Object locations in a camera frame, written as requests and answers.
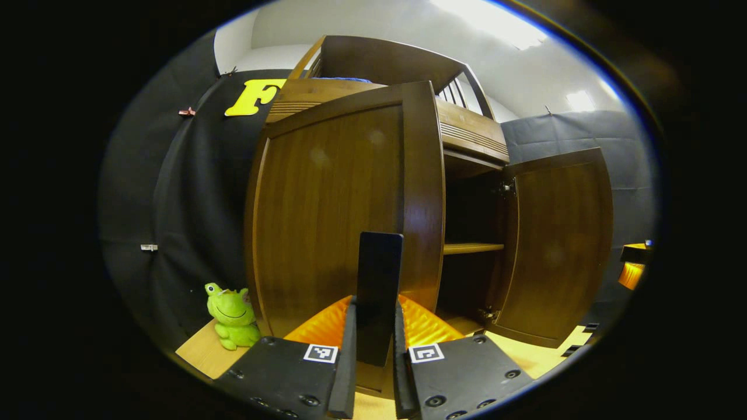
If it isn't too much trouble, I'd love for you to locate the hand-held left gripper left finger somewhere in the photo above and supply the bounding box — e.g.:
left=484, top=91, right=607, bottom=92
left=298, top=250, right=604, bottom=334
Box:
left=213, top=295, right=358, bottom=420

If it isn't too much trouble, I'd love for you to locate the black backdrop cloth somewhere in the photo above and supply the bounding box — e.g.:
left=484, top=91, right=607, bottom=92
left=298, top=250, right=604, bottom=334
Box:
left=98, top=29, right=660, bottom=351

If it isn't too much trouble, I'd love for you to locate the ceiling light panel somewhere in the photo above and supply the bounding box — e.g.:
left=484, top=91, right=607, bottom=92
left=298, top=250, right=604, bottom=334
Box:
left=432, top=0, right=549, bottom=50
left=566, top=90, right=596, bottom=113

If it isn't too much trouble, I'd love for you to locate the wooden shoe cabinet door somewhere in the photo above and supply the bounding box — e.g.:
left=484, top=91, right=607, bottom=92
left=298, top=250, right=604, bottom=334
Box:
left=244, top=80, right=447, bottom=400
left=487, top=147, right=615, bottom=349

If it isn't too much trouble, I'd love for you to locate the wooden inner shelf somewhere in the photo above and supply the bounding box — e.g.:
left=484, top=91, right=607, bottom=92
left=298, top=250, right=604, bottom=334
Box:
left=444, top=242, right=505, bottom=256

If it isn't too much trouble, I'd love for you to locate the green plush frog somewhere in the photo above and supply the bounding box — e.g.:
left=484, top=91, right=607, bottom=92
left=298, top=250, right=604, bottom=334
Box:
left=204, top=282, right=262, bottom=351

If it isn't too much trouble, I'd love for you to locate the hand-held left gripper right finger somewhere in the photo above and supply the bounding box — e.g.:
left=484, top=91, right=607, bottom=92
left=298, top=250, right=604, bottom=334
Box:
left=392, top=295, right=535, bottom=420

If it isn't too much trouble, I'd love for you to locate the wooden double-door shoe cabinet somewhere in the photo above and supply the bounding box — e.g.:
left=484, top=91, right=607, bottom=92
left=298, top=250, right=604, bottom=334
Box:
left=244, top=35, right=615, bottom=400

